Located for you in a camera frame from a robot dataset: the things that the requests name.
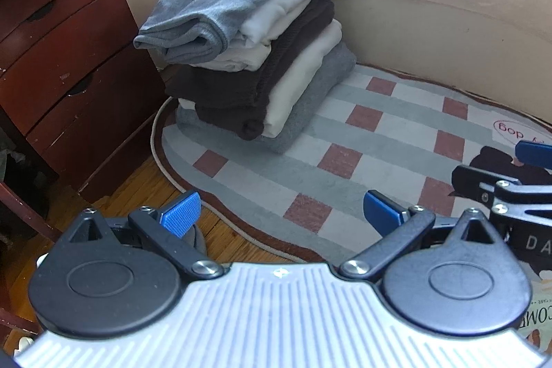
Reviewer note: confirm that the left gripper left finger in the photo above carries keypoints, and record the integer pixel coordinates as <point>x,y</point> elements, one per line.
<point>163,230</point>

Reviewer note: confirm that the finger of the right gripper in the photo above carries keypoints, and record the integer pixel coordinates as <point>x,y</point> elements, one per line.
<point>499,195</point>
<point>534,153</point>

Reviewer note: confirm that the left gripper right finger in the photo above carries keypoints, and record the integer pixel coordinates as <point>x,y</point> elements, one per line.
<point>402,230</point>

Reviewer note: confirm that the grey sweatshirt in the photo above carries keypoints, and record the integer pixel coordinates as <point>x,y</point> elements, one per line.
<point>193,31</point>

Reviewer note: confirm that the checkered red grey rug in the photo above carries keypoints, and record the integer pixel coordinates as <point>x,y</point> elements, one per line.
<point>373,131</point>

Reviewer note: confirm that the dark brown folded garment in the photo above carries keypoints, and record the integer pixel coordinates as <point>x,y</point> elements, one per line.
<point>238,101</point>

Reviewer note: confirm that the grey folded garment bottom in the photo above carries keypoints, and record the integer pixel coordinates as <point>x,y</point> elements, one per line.
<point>310,100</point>

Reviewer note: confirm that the red wooden drawer cabinet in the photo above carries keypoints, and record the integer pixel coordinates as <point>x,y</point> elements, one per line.
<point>77,90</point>

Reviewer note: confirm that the cream folded garment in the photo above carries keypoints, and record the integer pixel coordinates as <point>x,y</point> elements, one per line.
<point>302,79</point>

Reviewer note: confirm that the white folded garment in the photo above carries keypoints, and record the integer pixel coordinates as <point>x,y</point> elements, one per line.
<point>252,44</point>

